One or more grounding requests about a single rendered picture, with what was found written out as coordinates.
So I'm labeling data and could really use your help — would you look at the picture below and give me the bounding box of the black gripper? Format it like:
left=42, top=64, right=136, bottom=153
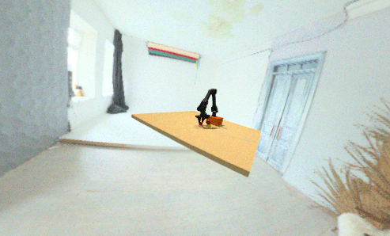
left=195, top=111, right=206, bottom=124

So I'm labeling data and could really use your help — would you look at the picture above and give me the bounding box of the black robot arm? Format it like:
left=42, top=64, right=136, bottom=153
left=197, top=88, right=218, bottom=119

